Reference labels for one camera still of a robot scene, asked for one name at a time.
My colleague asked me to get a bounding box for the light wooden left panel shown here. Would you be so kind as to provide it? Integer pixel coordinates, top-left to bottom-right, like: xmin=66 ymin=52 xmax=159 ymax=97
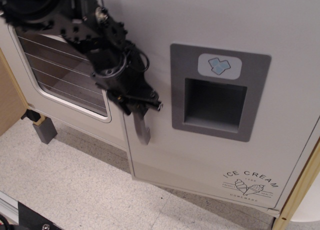
xmin=0 ymin=50 xmax=28 ymax=135

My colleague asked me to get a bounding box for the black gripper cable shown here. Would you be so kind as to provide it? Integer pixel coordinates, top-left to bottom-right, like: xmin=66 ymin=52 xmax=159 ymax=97
xmin=136 ymin=51 xmax=151 ymax=72

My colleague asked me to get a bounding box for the white toy fridge door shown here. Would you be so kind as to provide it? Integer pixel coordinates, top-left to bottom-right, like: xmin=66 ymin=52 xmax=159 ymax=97
xmin=104 ymin=0 xmax=320 ymax=215

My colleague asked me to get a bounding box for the light wooden side post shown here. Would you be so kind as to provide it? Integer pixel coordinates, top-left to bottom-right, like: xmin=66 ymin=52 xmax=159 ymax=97
xmin=272 ymin=139 xmax=320 ymax=230

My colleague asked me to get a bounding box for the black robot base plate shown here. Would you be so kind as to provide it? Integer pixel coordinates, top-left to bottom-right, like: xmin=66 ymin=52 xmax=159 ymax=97
xmin=0 ymin=201 xmax=73 ymax=230

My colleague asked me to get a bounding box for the grey fridge door handle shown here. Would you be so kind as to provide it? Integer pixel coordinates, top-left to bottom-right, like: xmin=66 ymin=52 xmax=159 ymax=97
xmin=133 ymin=113 xmax=151 ymax=145

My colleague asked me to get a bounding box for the grey ice dispenser panel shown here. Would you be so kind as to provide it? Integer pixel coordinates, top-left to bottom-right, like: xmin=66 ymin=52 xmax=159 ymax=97
xmin=170 ymin=43 xmax=272 ymax=142

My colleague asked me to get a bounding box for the grey kitchen leg foot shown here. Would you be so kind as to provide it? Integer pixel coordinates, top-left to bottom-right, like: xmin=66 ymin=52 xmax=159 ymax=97
xmin=33 ymin=118 xmax=58 ymax=144

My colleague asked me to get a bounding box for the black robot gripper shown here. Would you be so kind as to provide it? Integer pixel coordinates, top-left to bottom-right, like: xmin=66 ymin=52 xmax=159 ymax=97
xmin=91 ymin=65 xmax=163 ymax=120

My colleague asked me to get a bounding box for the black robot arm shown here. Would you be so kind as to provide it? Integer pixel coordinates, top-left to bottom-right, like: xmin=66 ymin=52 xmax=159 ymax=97
xmin=0 ymin=0 xmax=162 ymax=119

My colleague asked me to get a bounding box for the white toy oven door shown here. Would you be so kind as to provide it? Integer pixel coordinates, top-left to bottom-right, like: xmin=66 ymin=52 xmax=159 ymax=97
xmin=0 ymin=21 xmax=126 ymax=150

